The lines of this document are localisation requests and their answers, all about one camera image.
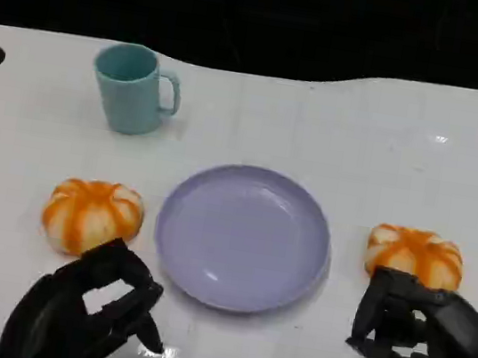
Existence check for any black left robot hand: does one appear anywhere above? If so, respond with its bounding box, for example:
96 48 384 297
0 221 180 358

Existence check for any orange and white bread roll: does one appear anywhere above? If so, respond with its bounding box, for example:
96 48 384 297
36 172 150 266
361 220 469 295

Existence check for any lilac plate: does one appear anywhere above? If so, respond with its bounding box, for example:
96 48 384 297
144 152 343 326

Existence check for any pale green mug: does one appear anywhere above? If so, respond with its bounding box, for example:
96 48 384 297
83 37 190 142

